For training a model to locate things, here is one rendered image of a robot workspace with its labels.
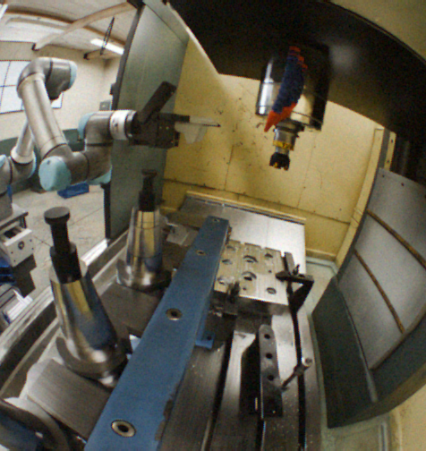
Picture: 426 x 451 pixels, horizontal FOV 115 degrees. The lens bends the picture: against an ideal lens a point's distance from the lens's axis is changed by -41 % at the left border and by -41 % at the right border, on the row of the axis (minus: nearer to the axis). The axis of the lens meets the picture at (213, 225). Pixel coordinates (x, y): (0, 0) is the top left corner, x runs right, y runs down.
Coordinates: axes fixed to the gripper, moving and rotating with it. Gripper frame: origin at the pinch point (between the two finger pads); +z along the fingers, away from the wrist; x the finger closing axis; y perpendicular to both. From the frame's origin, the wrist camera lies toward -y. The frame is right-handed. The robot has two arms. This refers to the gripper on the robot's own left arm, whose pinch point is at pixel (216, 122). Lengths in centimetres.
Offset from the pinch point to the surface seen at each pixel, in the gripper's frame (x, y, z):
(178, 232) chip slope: -74, 66, -20
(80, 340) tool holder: 44.4, 14.0, -3.0
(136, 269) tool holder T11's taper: 33.8, 15.6, -3.0
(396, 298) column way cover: 16, 31, 57
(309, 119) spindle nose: 7.6, -4.0, 18.2
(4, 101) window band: -179, -74, -419
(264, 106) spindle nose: 4.8, -4.9, 9.4
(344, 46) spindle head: 23.7, -14.7, 17.1
